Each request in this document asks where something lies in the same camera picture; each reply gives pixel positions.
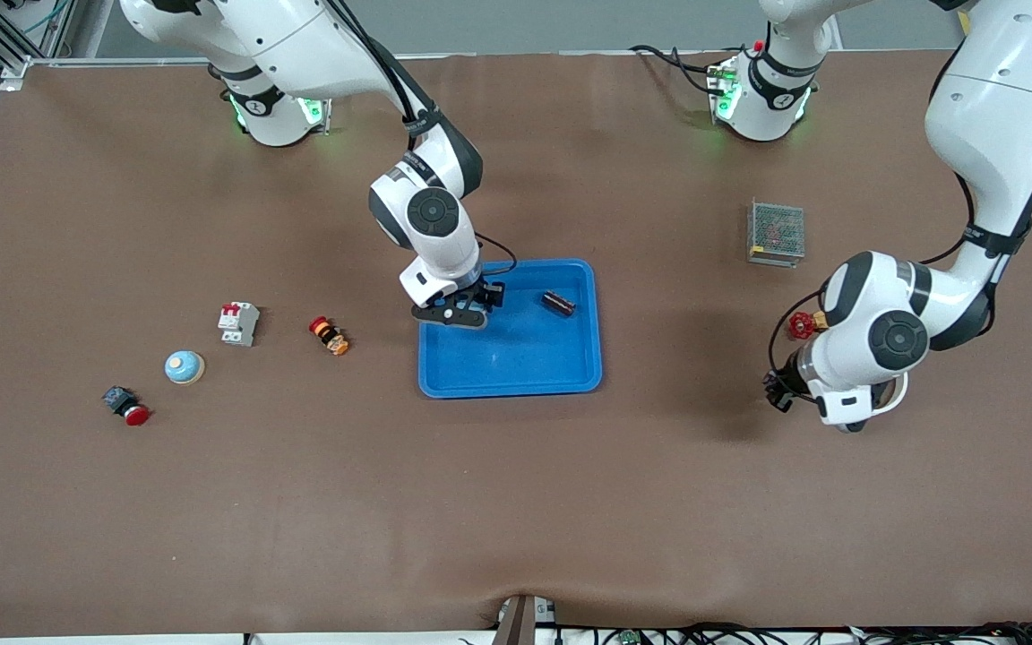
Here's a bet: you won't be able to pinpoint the blue plastic tray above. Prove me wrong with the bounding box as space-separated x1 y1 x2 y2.
417 258 604 400

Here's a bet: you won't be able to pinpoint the white curved pipe clamp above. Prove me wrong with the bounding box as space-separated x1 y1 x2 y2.
874 372 910 415

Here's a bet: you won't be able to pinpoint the metal mesh power supply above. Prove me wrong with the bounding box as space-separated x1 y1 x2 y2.
746 199 806 268

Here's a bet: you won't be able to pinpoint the brown table mat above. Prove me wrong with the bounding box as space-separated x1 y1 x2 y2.
0 49 1032 639

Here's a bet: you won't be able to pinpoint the red push button dark body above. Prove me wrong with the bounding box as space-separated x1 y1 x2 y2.
102 385 153 427

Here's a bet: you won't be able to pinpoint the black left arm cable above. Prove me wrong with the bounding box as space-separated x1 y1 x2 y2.
767 170 1032 377

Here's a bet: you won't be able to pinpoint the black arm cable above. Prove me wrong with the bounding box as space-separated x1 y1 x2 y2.
767 170 1032 377
328 0 519 274

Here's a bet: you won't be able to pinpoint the red orange emergency stop switch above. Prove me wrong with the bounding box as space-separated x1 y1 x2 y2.
308 315 350 357

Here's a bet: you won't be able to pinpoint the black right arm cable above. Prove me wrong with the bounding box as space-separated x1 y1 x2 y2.
328 0 519 274

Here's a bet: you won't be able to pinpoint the white circuit breaker red switch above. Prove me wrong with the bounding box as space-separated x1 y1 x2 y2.
217 301 261 348

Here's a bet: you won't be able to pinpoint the black cable bundle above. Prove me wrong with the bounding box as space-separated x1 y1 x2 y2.
561 622 1032 645

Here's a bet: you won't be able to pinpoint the black arm base cables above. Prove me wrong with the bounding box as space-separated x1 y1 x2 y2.
631 43 732 95

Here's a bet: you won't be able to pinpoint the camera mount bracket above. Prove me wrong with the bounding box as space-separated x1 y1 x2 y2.
491 593 560 645

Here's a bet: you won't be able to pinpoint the aluminium frame structure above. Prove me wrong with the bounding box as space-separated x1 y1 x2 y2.
0 0 78 95

